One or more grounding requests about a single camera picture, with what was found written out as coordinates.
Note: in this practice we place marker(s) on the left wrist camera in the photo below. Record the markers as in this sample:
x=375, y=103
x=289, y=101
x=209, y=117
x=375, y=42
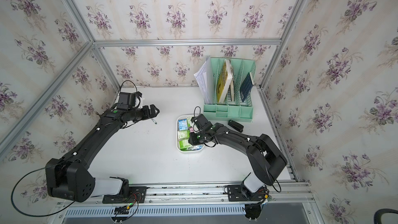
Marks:
x=138, y=99

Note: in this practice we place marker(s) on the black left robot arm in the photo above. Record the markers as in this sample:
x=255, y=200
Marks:
x=68, y=178

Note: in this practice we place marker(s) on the black stapler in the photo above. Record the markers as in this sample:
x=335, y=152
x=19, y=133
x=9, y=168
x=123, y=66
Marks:
x=236, y=126

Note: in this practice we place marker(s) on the aluminium mounting rail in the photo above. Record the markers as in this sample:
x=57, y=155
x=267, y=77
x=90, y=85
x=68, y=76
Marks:
x=204, y=193

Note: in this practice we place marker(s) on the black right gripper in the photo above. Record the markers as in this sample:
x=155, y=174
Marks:
x=192, y=140

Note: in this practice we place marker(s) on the aluminium frame profiles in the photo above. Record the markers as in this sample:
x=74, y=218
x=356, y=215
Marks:
x=24, y=117

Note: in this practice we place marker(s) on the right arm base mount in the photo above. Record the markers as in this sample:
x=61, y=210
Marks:
x=239, y=193

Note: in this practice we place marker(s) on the green plastic file organizer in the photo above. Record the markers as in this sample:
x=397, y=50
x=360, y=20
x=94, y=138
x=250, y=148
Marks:
x=235, y=106

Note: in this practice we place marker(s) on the dark blue notebook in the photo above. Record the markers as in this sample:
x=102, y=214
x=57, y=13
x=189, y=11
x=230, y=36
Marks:
x=246, y=87

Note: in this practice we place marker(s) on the yellow book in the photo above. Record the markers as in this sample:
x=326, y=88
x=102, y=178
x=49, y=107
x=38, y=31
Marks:
x=224, y=80

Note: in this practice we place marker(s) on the thin book in organizer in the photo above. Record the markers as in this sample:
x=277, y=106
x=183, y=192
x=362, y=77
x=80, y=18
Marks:
x=232, y=91

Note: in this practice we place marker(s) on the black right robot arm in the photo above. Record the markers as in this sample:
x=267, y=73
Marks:
x=266, y=159

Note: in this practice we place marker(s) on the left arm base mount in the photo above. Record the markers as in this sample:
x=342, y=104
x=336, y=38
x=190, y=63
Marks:
x=126, y=194

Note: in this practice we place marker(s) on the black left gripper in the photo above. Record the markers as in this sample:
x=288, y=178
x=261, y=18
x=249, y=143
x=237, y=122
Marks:
x=146, y=114

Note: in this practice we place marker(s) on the white plastic storage box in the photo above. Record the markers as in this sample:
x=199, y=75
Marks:
x=190, y=129

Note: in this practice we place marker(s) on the green tissue pack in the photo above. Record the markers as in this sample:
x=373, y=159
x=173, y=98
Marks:
x=189, y=122
x=184, y=145
x=182, y=135

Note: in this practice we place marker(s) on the white paper stack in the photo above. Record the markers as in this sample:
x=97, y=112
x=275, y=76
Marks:
x=205, y=79

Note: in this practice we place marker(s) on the blue tissue pack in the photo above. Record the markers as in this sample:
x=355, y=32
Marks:
x=183, y=124
x=198, y=147

